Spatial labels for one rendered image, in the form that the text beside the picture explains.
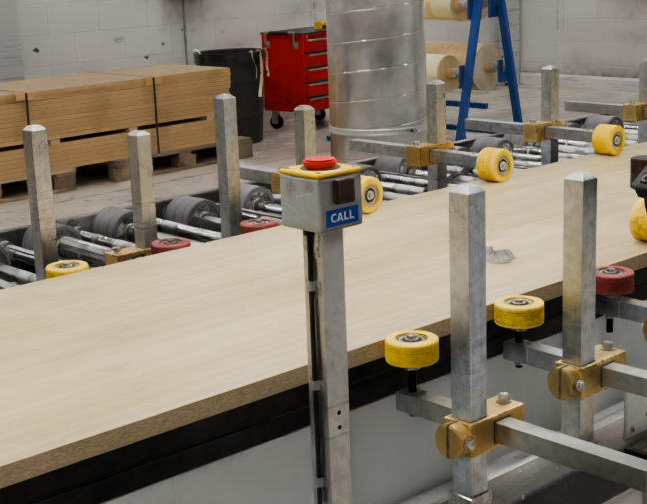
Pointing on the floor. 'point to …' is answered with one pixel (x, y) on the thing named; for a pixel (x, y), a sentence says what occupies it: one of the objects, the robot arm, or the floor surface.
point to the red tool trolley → (296, 71)
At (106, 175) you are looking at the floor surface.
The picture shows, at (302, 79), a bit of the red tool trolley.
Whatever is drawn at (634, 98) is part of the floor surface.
